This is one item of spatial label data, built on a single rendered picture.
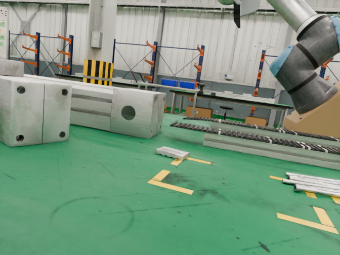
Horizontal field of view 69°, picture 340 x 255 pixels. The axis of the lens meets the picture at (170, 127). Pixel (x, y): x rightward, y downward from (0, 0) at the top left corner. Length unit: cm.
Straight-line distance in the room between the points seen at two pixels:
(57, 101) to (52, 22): 1114
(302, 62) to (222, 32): 748
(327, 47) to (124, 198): 89
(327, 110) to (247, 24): 754
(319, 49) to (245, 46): 730
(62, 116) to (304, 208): 37
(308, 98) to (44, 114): 85
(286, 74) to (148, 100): 63
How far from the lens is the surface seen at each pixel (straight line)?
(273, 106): 522
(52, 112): 43
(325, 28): 104
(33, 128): 42
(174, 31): 884
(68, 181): 30
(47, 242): 21
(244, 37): 837
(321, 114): 98
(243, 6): 66
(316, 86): 102
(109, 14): 407
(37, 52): 1137
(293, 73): 101
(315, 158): 56
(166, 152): 41
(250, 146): 53
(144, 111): 51
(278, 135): 72
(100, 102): 55
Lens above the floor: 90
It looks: 10 degrees down
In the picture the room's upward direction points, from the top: 8 degrees clockwise
